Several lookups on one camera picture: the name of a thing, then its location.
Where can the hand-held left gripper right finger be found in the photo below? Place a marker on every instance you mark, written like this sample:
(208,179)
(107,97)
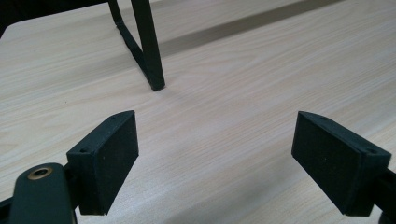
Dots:
(339,161)

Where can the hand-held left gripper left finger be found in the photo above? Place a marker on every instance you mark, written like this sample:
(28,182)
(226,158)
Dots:
(102,161)

